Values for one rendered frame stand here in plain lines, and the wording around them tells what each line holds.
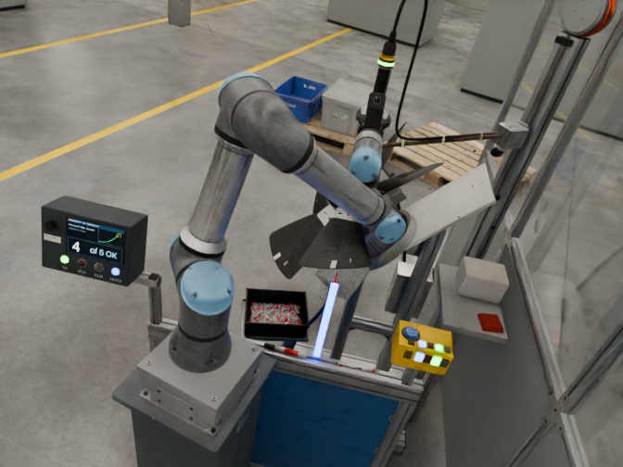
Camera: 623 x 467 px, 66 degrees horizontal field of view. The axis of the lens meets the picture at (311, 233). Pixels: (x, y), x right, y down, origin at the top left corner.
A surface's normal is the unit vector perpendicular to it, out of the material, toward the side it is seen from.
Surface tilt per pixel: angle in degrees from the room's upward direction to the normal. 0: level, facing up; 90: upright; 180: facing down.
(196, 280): 7
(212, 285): 7
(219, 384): 5
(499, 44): 90
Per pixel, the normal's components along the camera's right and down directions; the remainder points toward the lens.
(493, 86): -0.44, 0.48
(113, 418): 0.16, -0.79
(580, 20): -0.89, 0.15
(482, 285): -0.17, 0.57
